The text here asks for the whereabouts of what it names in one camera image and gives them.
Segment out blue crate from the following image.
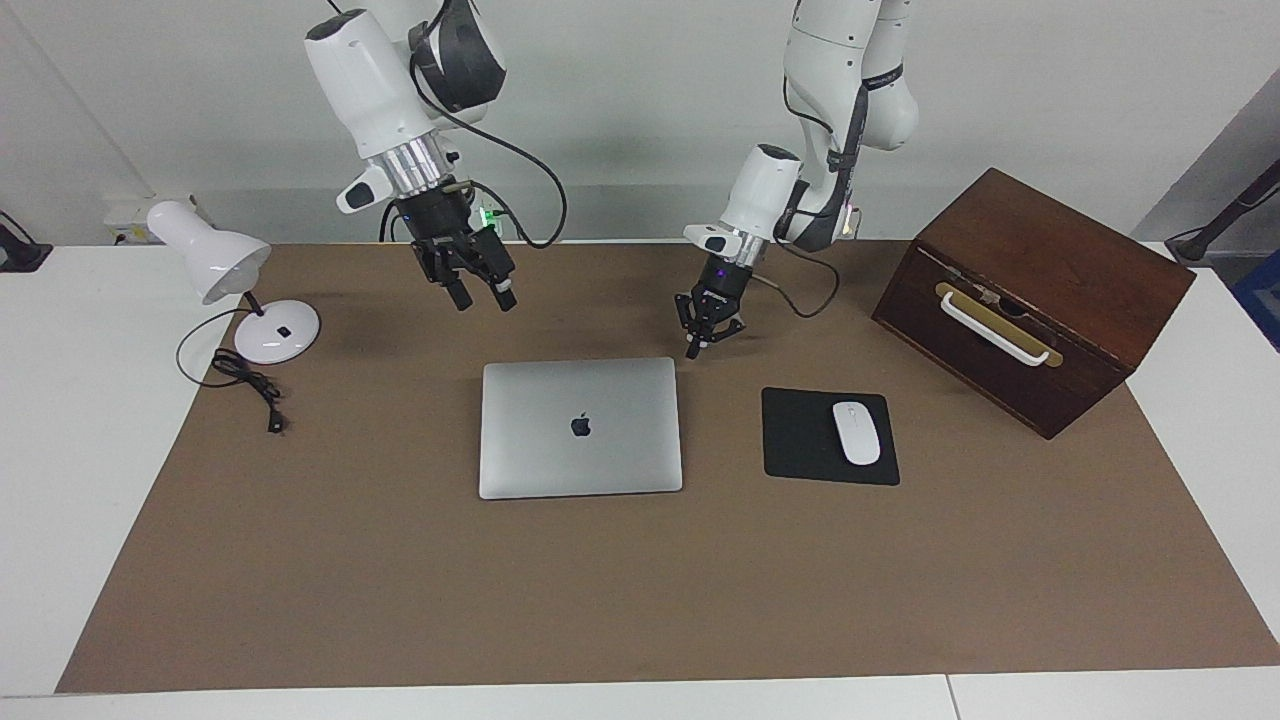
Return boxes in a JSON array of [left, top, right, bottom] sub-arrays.
[[1232, 250, 1280, 353]]

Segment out white desk lamp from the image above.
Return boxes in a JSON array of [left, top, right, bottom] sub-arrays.
[[146, 200, 322, 366]]

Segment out white box handle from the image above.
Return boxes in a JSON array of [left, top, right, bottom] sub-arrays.
[[940, 291, 1051, 367]]

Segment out black lamp power cable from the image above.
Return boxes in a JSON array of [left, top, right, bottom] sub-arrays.
[[176, 306, 289, 435]]

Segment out dark brown wooden box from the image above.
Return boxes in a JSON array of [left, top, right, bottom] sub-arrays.
[[871, 167, 1197, 441]]

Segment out brass handle plate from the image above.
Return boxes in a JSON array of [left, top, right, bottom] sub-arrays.
[[934, 282, 1064, 369]]

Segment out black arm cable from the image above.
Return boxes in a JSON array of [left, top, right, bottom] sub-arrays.
[[325, 0, 568, 251], [752, 60, 871, 319]]

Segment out black clamp mount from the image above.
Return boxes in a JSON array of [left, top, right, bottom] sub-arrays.
[[0, 210, 53, 273]]

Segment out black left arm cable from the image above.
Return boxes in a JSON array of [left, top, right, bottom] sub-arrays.
[[752, 60, 871, 319]]

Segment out black camera stand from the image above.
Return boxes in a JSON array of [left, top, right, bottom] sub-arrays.
[[1165, 158, 1280, 267]]

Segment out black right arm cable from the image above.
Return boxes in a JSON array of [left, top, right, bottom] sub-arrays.
[[325, 0, 568, 251]]

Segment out white computer mouse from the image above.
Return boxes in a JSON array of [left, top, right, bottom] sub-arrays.
[[832, 401, 882, 467]]

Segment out brown table mat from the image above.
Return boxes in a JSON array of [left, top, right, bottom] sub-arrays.
[[55, 240, 1280, 694]]

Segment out silver Apple laptop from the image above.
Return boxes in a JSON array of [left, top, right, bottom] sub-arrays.
[[478, 357, 684, 501]]

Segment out black mouse pad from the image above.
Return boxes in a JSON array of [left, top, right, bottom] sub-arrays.
[[761, 387, 901, 487]]

